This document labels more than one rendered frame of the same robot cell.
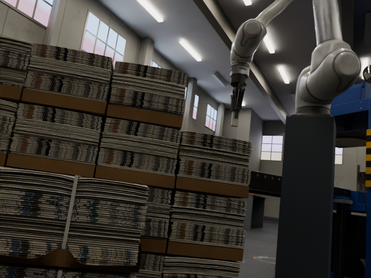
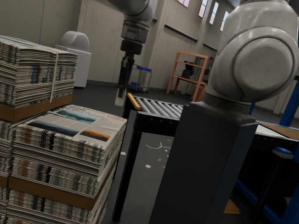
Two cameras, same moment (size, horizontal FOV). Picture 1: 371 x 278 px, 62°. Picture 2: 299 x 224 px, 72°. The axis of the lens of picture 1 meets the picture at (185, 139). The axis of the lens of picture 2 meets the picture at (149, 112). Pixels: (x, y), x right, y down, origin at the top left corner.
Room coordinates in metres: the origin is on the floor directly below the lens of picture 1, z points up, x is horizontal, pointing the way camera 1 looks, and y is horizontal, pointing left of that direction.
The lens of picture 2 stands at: (0.66, -0.47, 1.11)
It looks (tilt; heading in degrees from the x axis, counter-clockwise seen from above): 13 degrees down; 11
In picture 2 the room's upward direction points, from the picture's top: 15 degrees clockwise
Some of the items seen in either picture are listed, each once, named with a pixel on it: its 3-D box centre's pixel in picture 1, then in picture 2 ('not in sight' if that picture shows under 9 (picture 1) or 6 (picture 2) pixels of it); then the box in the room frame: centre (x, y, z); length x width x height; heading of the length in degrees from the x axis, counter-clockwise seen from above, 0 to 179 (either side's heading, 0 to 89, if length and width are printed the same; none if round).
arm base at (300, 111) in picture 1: (312, 117); (226, 106); (1.42, -0.59, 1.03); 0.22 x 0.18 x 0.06; 150
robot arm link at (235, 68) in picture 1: (239, 72); (134, 34); (1.37, -0.21, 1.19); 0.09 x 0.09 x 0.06
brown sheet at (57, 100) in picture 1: (74, 113); not in sight; (1.25, 0.47, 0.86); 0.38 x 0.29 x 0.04; 8
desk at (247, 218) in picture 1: (244, 209); not in sight; (8.41, -1.82, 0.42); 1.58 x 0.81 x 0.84; 154
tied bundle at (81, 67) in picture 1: (77, 94); not in sight; (1.25, 0.47, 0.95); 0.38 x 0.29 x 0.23; 8
